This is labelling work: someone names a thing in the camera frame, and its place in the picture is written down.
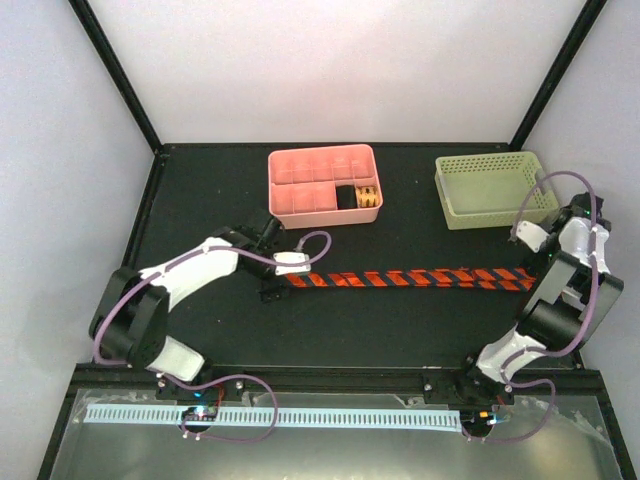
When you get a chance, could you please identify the orange navy striped tie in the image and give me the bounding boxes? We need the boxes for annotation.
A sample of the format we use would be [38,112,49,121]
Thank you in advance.
[284,268,536,292]

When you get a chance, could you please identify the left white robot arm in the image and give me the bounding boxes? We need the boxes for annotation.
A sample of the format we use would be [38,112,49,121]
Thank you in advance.
[89,212,284,399]

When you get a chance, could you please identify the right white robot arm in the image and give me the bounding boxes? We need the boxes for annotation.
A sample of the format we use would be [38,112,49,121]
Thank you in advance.
[454,192,624,403]

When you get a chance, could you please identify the pink compartment organizer box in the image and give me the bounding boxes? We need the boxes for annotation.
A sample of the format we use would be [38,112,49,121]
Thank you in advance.
[267,144,384,230]

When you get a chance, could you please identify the rolled black tie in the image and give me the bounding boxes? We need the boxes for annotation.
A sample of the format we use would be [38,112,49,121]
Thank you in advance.
[336,185,358,210]

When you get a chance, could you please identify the rolled yellow patterned tie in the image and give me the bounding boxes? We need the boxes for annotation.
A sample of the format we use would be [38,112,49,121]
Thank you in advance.
[355,185,379,208]

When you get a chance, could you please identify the green perforated plastic basket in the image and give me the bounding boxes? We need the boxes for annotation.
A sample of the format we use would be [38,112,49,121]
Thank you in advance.
[434,152,559,230]

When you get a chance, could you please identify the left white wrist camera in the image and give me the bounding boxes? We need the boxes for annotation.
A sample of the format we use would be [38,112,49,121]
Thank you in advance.
[273,251,311,276]

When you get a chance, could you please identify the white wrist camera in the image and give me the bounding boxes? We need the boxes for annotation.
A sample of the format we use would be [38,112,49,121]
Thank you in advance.
[273,251,311,276]
[511,220,549,253]

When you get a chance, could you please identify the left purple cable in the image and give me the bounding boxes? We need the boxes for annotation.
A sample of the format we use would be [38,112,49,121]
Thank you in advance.
[91,230,333,444]

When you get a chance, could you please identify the purple cable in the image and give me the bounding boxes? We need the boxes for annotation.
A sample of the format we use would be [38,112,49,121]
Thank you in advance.
[91,230,333,444]
[462,170,604,445]

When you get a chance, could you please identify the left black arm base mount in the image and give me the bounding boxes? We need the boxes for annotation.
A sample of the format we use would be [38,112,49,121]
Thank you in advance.
[156,368,250,405]

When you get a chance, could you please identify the light blue slotted cable duct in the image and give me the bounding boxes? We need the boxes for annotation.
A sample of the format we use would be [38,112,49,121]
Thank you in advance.
[84,404,462,433]

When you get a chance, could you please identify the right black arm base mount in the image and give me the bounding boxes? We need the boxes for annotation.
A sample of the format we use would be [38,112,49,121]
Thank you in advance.
[422,367,514,409]

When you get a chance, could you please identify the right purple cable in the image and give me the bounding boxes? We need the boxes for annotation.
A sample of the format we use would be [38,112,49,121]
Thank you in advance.
[462,170,604,445]

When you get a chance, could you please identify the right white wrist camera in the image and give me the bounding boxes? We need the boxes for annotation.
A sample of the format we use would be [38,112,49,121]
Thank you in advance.
[511,220,549,253]

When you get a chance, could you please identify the black left frame post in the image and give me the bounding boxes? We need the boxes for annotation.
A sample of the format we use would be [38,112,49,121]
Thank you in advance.
[68,0,163,154]

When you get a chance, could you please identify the black frame post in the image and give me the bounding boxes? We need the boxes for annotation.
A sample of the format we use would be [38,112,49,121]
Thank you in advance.
[68,0,163,154]
[509,0,608,151]

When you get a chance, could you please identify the black right frame post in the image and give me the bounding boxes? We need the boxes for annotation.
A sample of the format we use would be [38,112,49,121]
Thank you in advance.
[509,0,608,151]

